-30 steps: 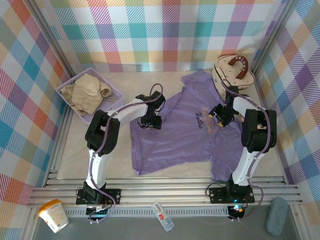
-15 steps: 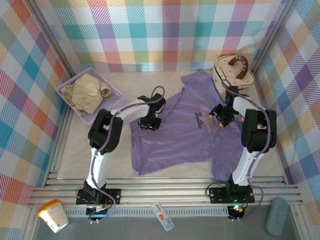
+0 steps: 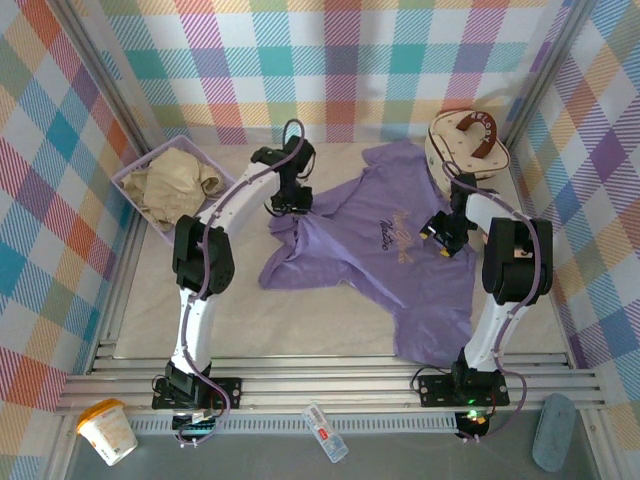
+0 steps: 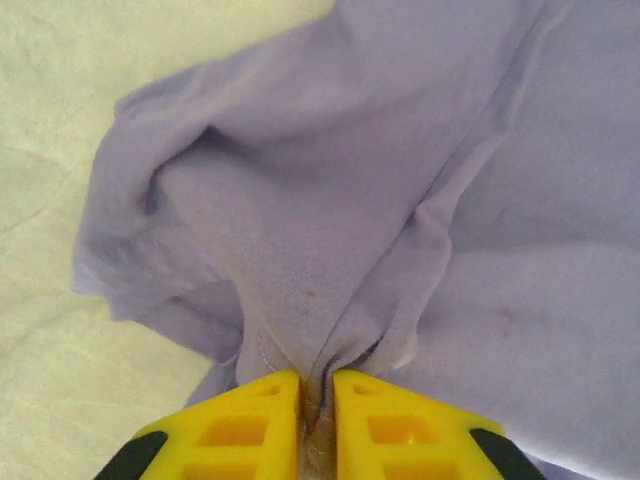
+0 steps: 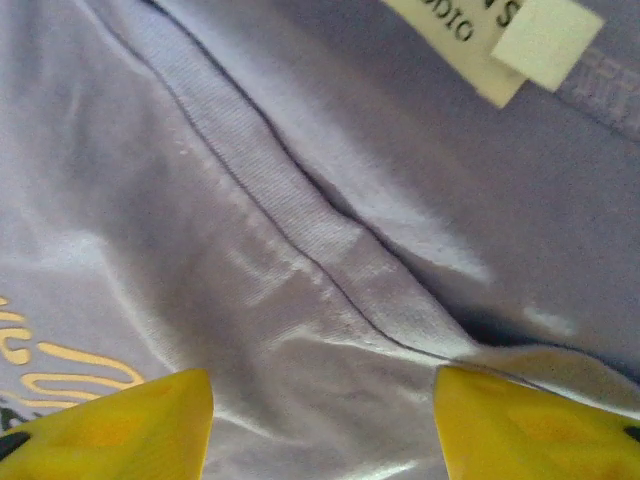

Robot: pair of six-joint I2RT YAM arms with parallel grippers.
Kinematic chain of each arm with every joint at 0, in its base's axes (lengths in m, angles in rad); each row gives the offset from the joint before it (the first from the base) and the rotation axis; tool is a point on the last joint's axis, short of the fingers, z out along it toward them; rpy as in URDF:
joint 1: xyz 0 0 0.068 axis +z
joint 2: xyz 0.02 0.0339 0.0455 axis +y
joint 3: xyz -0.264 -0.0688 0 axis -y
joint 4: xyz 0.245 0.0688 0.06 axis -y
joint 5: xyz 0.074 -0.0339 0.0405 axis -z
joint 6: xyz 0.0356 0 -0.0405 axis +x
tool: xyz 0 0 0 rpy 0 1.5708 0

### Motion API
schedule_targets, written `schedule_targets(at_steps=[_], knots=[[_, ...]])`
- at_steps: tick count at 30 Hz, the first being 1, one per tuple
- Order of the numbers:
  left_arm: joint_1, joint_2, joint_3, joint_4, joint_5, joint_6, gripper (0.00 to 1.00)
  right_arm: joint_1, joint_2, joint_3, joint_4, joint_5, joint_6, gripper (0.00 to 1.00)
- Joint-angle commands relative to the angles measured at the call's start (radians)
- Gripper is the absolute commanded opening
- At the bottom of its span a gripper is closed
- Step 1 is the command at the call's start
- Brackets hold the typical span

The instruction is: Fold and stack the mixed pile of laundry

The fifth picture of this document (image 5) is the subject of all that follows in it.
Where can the purple t-shirt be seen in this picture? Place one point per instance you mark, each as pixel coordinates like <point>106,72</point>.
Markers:
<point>300,150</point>

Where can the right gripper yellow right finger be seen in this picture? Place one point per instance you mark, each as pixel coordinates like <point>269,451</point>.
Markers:
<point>525,435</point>

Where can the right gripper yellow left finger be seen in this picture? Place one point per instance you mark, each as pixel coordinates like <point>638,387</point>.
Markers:
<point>110,430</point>

